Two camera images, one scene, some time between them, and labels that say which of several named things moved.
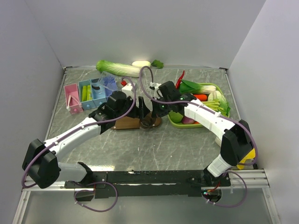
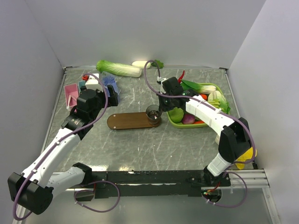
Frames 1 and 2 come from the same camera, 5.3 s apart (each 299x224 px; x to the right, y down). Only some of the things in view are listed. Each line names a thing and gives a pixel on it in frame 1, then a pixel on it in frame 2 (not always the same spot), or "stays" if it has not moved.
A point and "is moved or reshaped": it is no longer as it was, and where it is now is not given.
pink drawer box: [72, 90] stays
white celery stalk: [215, 105] stays
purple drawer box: [110, 86] stays
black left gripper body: [129, 103] to [101, 103]
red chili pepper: [179, 81] stays
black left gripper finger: [143, 108] to [112, 100]
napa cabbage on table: [117, 69] stays
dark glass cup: [148, 122] is moved or reshaped
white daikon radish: [157, 64] stays
